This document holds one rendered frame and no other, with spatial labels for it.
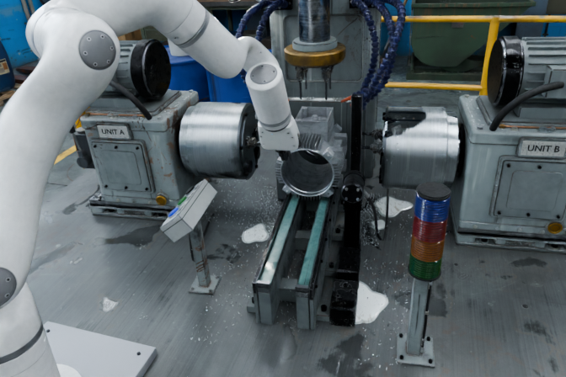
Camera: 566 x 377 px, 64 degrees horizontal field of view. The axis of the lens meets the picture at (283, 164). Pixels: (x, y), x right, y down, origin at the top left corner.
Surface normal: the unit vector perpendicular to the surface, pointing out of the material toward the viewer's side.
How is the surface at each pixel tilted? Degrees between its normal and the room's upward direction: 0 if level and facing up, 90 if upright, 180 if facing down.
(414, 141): 54
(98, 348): 2
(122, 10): 110
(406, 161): 81
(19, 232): 75
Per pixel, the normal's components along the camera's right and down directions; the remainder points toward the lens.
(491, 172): -0.21, 0.46
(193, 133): -0.20, -0.14
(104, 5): -0.19, 0.67
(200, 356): -0.05, -0.88
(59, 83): 0.10, 0.74
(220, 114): -0.14, -0.61
